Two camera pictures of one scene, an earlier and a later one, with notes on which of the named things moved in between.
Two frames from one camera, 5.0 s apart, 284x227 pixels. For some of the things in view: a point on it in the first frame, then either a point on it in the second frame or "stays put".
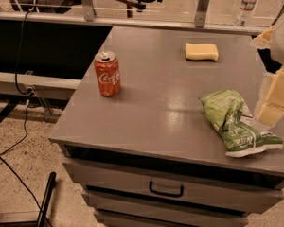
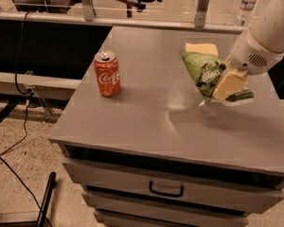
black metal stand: x=41 y=217 stays put
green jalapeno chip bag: x=239 y=139 -> x=204 y=72
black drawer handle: x=164 y=193 stays put
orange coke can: x=108 y=74 stays put
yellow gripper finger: x=263 y=40 -> x=248 y=55
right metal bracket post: x=203 y=6 stays put
